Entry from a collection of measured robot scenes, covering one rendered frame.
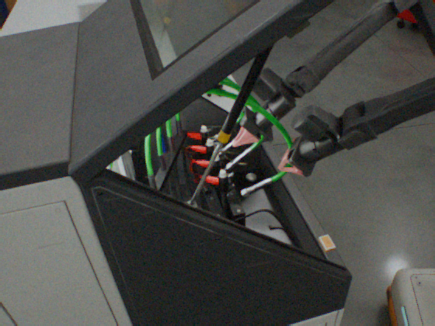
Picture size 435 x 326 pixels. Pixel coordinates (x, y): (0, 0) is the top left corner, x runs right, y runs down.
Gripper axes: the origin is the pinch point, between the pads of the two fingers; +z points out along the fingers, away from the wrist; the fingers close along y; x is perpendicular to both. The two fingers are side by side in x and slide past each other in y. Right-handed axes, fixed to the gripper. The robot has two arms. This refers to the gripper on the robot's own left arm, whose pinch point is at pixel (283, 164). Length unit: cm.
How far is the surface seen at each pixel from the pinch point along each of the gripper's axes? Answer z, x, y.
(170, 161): 32.1, -18.6, 2.1
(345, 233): 93, 102, -68
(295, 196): 20.8, 19.0, -10.2
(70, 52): 12, -58, 7
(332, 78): 161, 87, -253
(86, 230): -3, -30, 44
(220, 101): 57, -11, -50
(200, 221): -8.4, -14.5, 30.9
